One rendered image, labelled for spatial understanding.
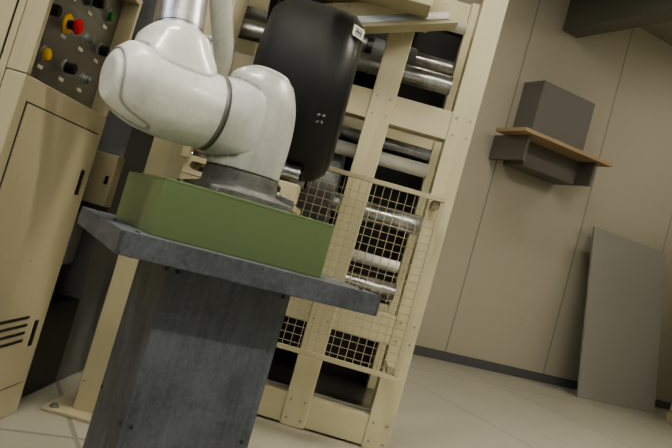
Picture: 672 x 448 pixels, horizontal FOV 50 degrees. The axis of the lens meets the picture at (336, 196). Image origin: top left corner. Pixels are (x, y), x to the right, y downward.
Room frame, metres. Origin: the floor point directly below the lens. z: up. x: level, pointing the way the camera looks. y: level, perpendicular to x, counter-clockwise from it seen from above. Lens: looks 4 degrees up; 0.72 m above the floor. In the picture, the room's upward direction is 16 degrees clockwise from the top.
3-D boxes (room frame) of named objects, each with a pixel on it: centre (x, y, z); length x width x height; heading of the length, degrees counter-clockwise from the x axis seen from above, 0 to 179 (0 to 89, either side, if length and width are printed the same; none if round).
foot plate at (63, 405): (2.36, 0.55, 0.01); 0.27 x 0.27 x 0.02; 88
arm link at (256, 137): (1.48, 0.21, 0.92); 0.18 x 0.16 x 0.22; 125
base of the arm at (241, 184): (1.50, 0.18, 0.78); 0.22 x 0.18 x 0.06; 121
